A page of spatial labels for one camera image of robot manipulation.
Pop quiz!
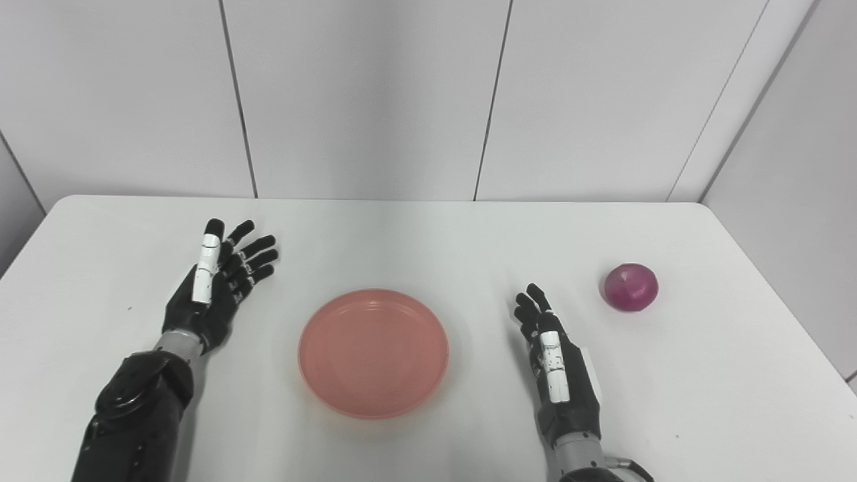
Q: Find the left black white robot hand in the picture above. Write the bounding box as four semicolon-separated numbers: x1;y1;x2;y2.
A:
162;218;279;355

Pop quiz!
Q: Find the purple red onion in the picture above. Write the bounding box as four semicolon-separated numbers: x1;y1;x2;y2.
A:
604;263;659;313

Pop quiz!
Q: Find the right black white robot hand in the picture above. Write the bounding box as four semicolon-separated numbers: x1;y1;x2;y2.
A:
514;283;603;446

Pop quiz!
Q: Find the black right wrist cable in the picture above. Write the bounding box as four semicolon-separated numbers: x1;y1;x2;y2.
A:
603;455;655;481

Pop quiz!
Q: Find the pink round plate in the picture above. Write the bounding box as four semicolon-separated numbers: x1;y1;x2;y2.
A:
298;289;450;420

